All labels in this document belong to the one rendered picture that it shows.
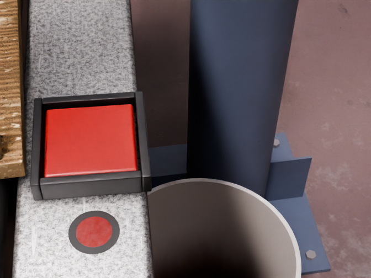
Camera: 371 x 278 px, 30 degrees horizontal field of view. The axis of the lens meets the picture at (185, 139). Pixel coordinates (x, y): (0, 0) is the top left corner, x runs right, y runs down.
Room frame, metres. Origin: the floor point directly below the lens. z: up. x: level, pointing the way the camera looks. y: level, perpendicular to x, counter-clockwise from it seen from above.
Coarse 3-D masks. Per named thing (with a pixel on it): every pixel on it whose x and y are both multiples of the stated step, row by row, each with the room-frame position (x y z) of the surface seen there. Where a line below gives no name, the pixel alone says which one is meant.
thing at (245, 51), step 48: (192, 0) 0.86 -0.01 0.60; (240, 0) 0.80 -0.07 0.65; (288, 0) 0.82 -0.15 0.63; (192, 48) 0.85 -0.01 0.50; (240, 48) 0.80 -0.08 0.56; (288, 48) 0.84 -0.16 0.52; (192, 96) 0.85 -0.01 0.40; (240, 96) 0.80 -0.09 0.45; (192, 144) 0.84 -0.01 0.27; (240, 144) 0.80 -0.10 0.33; (288, 144) 1.06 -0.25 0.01; (288, 192) 0.90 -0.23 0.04
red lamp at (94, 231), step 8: (80, 224) 0.24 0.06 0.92; (88, 224) 0.24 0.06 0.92; (96, 224) 0.24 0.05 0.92; (104, 224) 0.24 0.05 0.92; (80, 232) 0.23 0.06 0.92; (88, 232) 0.23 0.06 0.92; (96, 232) 0.23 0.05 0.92; (104, 232) 0.23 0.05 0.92; (80, 240) 0.23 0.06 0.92; (88, 240) 0.23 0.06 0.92; (96, 240) 0.23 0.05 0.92; (104, 240) 0.23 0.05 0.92
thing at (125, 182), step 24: (72, 96) 0.33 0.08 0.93; (96, 96) 0.33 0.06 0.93; (120, 96) 0.33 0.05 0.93; (144, 120) 0.31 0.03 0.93; (144, 144) 0.29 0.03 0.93; (144, 168) 0.27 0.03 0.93; (48, 192) 0.26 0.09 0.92; (72, 192) 0.26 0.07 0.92; (96, 192) 0.26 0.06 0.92; (120, 192) 0.26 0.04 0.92
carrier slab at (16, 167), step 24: (0, 0) 0.43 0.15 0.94; (0, 24) 0.40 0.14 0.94; (0, 48) 0.38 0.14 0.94; (0, 72) 0.35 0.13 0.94; (0, 96) 0.33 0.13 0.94; (0, 120) 0.30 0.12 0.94; (24, 120) 0.32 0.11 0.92; (24, 144) 0.29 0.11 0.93; (0, 168) 0.27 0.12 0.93; (24, 168) 0.27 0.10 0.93
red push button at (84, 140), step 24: (48, 120) 0.31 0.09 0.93; (72, 120) 0.31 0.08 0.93; (96, 120) 0.31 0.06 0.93; (120, 120) 0.31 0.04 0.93; (48, 144) 0.29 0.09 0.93; (72, 144) 0.29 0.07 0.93; (96, 144) 0.29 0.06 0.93; (120, 144) 0.29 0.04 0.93; (48, 168) 0.27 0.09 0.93; (72, 168) 0.27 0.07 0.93; (96, 168) 0.27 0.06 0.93; (120, 168) 0.27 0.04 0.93
